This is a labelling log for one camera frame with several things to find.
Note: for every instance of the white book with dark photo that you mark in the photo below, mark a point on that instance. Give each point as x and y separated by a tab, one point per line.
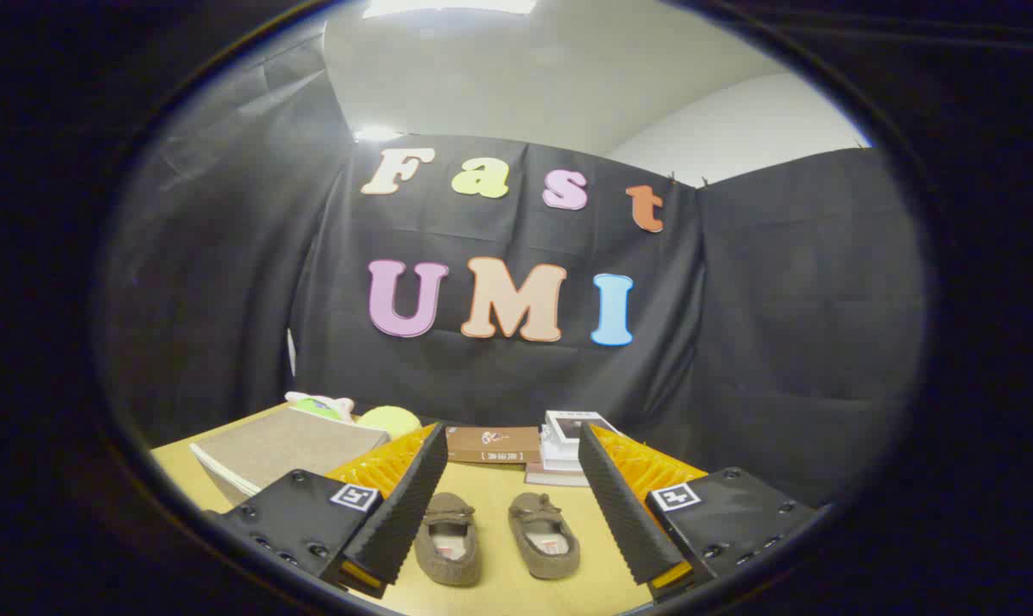
567	423

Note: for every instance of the pale pink book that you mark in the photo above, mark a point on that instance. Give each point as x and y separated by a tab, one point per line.
550	476

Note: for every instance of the plain white book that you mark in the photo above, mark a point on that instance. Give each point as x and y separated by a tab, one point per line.
559	455

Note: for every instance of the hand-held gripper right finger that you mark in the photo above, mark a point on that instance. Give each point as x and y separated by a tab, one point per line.
619	505

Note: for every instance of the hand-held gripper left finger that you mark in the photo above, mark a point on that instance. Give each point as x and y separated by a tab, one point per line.
409	505

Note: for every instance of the brown book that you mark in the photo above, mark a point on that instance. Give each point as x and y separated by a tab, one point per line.
492	445

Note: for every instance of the black backdrop cloth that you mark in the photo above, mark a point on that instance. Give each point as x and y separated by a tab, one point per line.
739	342

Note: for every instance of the brown fuzzy shoe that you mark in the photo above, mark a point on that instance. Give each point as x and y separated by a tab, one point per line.
448	552
543	547

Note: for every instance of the yellow round plush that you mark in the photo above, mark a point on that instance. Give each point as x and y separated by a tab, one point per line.
388	421

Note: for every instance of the pink and green plush toy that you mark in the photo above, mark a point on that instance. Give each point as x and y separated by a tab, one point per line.
315	405

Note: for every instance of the ceiling light panel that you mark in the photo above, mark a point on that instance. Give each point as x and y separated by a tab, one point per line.
448	7

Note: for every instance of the beige fabric storage box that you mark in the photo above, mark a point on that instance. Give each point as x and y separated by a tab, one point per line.
285	445

